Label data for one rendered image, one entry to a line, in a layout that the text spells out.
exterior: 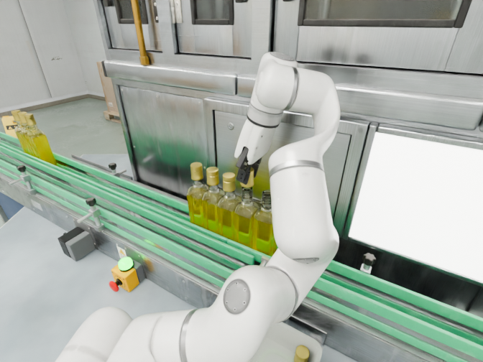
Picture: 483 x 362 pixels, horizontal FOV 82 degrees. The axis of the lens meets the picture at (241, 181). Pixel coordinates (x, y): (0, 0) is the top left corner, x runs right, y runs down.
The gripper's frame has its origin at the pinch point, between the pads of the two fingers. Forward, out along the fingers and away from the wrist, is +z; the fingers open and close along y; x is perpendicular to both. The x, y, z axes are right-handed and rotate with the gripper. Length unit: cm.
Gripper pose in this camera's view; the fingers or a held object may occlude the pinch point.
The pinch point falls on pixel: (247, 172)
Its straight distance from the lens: 70.6
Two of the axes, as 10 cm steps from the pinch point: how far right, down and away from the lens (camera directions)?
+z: -2.2, 7.7, 6.0
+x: 8.2, 4.8, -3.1
